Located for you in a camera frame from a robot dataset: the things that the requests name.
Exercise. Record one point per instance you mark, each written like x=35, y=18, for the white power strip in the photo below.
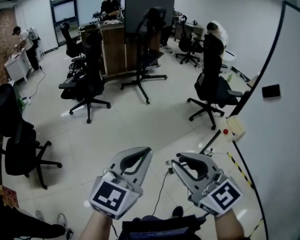
x=211, y=150
x=27, y=99

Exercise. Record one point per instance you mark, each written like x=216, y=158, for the brown office desk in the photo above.
x=195, y=29

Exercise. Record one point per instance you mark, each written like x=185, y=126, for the person's right forearm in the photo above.
x=228, y=226

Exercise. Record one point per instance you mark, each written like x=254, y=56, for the brown cardboard piece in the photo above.
x=252, y=82

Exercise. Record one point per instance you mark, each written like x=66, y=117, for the yellow black floor tape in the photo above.
x=238, y=169

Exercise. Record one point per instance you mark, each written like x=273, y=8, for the red round magnet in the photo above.
x=225, y=131

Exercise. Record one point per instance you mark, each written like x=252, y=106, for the green bottle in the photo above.
x=230, y=77

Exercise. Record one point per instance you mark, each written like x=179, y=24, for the black metal rolling stand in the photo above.
x=210, y=141

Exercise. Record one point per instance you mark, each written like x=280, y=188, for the white metal rack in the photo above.
x=38, y=46

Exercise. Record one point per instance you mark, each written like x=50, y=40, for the large white whiteboard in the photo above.
x=290, y=146

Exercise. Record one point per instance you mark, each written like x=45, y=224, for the wooden crate desk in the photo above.
x=115, y=51

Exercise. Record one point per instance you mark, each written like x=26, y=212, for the white lidded bin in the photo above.
x=228, y=60

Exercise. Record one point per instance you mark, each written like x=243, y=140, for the black whiteboard eraser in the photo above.
x=271, y=91

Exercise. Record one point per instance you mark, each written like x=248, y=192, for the black chest-mounted device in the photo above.
x=165, y=225

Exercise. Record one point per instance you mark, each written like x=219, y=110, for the cream marker box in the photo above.
x=236, y=126

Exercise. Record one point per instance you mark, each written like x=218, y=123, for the person's right shoe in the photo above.
x=177, y=211

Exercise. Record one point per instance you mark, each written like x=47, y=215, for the black framed glass partition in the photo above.
x=62, y=9

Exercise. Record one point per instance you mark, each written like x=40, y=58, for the white cabinet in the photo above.
x=17, y=66

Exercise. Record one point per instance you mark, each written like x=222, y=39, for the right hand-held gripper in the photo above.
x=222, y=196

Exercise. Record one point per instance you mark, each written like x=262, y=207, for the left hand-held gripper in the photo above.
x=110, y=196

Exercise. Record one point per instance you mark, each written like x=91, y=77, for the person's left forearm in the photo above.
x=95, y=226

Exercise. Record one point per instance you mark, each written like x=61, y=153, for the black power adapter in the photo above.
x=170, y=170
x=69, y=232

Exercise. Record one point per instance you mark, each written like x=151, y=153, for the black rolling display stand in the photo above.
x=140, y=79

